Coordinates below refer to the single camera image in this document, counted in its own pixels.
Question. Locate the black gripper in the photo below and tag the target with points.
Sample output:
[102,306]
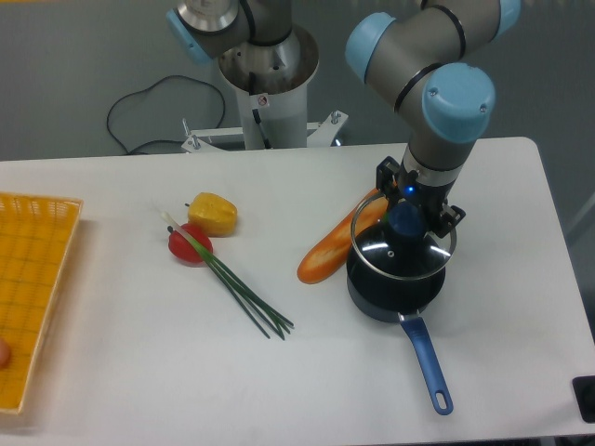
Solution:
[396,185]

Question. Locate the glass lid blue knob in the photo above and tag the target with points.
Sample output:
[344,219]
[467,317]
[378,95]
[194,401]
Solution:
[396,242]

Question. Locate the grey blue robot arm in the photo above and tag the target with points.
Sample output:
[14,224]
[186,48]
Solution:
[417,66]

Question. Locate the toy baguette bread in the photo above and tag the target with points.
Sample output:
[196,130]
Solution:
[327,256]

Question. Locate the green onion stalk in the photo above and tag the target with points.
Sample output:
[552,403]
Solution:
[256,309]

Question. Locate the yellow toy bell pepper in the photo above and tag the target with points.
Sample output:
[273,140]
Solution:
[213,214]

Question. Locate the black object at table edge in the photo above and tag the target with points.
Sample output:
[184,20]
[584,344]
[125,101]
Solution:
[584,389]

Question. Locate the yellow plastic basket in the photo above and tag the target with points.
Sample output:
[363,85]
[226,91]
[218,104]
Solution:
[36,235]

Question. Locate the blue saucepan with handle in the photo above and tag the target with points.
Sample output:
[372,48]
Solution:
[401,303]

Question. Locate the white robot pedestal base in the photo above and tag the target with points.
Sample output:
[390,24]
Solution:
[270,84]

